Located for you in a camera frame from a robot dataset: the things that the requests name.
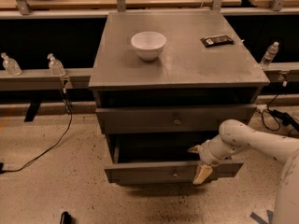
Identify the clear pump bottle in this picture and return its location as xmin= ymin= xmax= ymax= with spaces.
xmin=1 ymin=52 xmax=21 ymax=76
xmin=48 ymin=53 xmax=65 ymax=77

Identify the grey drawer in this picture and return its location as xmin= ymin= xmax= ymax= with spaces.
xmin=104 ymin=133 xmax=245 ymax=186
xmin=96 ymin=105 xmax=256 ymax=134

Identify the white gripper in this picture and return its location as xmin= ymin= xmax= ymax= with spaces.
xmin=188 ymin=140 xmax=221 ymax=185

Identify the clear pump bottle far left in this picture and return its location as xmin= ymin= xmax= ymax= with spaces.
xmin=1 ymin=52 xmax=21 ymax=76

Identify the grey drawer cabinet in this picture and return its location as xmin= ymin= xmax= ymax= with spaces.
xmin=88 ymin=10 xmax=271 ymax=187

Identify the black floor cable left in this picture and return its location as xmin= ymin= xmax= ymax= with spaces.
xmin=0 ymin=89 xmax=74 ymax=175

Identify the black power adapter cable right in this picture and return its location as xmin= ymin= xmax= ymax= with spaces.
xmin=256 ymin=81 xmax=299 ymax=138

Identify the grey metal rail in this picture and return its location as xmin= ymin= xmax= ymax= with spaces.
xmin=0 ymin=63 xmax=299 ymax=91

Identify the black object on floor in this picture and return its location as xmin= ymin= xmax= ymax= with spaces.
xmin=60 ymin=212 xmax=72 ymax=224

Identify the clear plastic water bottle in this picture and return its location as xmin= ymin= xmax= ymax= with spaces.
xmin=260 ymin=42 xmax=279 ymax=69

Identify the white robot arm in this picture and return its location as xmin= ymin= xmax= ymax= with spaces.
xmin=188 ymin=119 xmax=299 ymax=224

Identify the white ceramic bowl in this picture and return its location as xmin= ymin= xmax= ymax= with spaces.
xmin=131 ymin=31 xmax=166 ymax=61

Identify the grey top drawer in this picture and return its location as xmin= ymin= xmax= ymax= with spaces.
xmin=96 ymin=105 xmax=256 ymax=134

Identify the black snack bar packet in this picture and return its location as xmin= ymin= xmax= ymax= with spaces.
xmin=201 ymin=35 xmax=234 ymax=48

